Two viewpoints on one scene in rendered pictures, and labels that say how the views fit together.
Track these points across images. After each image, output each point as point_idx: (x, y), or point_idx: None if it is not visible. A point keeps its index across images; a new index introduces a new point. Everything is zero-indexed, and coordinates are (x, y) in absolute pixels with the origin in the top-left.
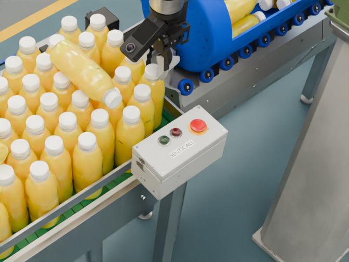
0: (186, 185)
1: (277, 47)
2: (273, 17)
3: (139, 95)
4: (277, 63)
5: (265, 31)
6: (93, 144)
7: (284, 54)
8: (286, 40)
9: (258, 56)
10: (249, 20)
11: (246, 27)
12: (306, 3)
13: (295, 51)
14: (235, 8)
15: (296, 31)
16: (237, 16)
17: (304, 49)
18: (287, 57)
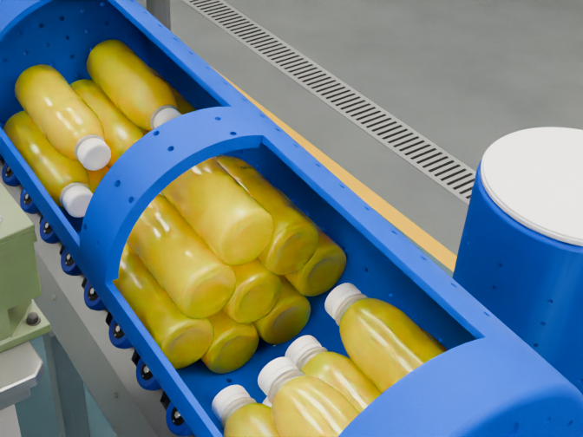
0: (63, 425)
1: (80, 314)
2: (20, 166)
3: None
4: (76, 353)
5: (24, 188)
6: None
7: (88, 359)
8: (94, 334)
9: (60, 275)
10: (52, 159)
11: (36, 159)
12: (68, 248)
13: (101, 394)
14: (43, 100)
15: (114, 353)
16: (36, 114)
17: (114, 425)
18: (89, 376)
